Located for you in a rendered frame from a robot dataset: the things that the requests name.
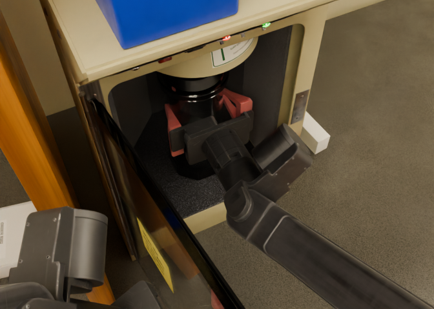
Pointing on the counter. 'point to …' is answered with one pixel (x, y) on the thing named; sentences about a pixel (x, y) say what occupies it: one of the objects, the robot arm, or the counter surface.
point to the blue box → (161, 8)
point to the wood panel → (33, 142)
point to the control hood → (82, 6)
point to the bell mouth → (212, 61)
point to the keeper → (299, 106)
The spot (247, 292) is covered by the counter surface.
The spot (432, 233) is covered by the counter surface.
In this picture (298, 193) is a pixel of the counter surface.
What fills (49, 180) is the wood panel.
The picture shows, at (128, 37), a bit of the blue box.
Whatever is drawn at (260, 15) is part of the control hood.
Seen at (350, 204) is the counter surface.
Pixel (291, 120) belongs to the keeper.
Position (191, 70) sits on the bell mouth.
